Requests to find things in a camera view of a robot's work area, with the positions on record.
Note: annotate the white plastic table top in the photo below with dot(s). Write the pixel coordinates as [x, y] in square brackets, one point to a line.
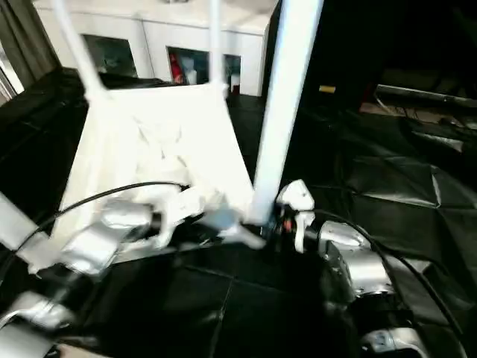
[156, 123]

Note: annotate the white plastic table leg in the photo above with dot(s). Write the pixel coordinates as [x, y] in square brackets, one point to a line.
[80, 48]
[216, 41]
[18, 223]
[283, 104]

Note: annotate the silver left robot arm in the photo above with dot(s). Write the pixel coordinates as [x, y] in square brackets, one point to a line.
[93, 235]

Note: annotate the black mat cloth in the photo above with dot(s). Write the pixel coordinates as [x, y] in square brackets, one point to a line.
[261, 291]

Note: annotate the small tan label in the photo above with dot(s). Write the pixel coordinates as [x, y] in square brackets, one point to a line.
[327, 89]

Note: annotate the long black rod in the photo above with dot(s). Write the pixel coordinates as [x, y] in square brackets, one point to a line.
[428, 93]

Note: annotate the white display cabinet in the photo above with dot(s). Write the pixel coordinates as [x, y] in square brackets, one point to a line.
[149, 30]

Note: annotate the dark tall cabinet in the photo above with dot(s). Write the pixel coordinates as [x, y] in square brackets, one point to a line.
[391, 37]

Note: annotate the grey curtain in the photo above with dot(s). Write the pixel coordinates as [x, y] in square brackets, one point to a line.
[26, 41]

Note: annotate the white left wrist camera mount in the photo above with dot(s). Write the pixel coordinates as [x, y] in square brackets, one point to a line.
[179, 205]

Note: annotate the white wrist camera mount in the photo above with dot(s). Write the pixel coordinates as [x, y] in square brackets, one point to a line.
[179, 205]
[298, 194]

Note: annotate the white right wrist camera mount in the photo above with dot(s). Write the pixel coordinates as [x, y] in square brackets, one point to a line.
[298, 194]

